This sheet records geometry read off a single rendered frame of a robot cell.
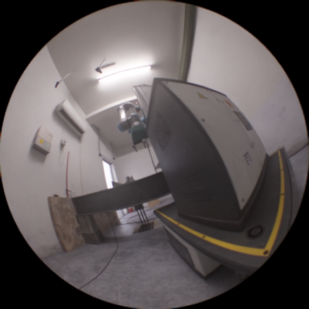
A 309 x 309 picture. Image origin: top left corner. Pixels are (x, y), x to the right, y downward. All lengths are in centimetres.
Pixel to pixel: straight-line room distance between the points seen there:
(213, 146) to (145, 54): 242
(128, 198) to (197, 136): 95
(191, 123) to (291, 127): 146
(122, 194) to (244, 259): 105
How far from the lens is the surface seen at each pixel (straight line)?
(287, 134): 157
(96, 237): 136
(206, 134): 20
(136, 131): 84
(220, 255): 22
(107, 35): 243
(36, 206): 132
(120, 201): 108
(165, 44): 265
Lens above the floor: 49
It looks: 21 degrees up
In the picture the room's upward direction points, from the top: 22 degrees counter-clockwise
